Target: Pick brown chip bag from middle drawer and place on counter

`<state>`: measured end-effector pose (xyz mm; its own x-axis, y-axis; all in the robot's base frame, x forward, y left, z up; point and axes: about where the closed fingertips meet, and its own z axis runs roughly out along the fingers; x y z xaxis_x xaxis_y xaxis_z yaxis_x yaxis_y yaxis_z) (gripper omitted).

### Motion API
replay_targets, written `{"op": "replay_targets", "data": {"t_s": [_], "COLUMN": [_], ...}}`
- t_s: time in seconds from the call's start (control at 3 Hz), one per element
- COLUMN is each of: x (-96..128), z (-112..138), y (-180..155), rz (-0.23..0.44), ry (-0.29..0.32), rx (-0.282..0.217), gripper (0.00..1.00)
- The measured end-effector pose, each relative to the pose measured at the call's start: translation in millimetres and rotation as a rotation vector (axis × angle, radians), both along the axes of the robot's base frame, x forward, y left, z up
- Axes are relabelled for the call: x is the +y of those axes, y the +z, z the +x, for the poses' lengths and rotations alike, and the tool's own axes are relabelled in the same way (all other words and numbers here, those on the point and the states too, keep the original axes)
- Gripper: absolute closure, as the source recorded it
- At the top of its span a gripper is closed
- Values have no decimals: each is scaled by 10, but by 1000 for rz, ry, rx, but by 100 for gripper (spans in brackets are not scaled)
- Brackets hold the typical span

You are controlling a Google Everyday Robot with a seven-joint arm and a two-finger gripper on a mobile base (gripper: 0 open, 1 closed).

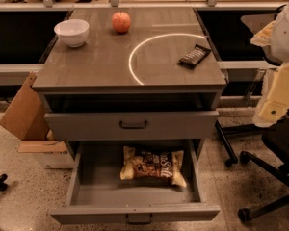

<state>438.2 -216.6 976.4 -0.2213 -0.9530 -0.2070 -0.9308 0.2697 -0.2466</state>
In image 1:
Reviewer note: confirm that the black chair caster at left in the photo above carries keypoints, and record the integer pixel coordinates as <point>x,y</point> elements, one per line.
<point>3,185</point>

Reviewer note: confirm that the dark side table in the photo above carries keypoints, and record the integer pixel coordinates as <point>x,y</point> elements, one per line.
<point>255,23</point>

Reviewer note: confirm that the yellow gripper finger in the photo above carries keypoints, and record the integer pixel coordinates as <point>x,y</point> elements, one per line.
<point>263,37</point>
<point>274,102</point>

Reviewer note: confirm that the white bowl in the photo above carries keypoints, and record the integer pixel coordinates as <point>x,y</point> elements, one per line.
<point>72,32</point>

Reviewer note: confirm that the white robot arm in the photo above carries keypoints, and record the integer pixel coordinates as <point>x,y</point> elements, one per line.
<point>280,37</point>

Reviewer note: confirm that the brown chip bag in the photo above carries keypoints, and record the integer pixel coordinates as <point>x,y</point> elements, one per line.
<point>161,163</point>

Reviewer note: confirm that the grey open middle drawer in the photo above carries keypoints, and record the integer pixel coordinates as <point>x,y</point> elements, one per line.
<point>96,194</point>

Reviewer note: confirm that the grey upper drawer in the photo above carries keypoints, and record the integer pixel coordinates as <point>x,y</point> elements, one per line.
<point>131,126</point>

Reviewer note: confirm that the red apple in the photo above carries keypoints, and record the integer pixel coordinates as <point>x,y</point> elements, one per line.
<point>121,22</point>

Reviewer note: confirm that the black snack bar wrapper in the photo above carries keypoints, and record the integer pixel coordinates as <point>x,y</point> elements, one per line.
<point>192,59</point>

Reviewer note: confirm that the brown cardboard box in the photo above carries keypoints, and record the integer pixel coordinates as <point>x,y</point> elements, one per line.
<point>24,119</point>

